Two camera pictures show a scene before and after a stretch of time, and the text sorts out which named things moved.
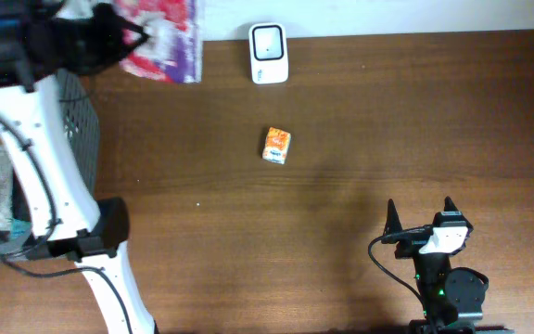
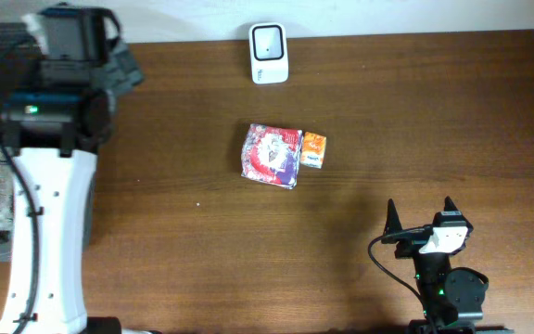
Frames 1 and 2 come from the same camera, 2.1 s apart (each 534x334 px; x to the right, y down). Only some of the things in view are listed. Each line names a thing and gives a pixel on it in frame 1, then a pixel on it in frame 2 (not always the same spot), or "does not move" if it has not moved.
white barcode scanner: x=269 y=53 does not move
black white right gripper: x=409 y=246 does not move
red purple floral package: x=171 y=52 → x=273 y=155
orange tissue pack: x=276 y=146 → x=313 y=149
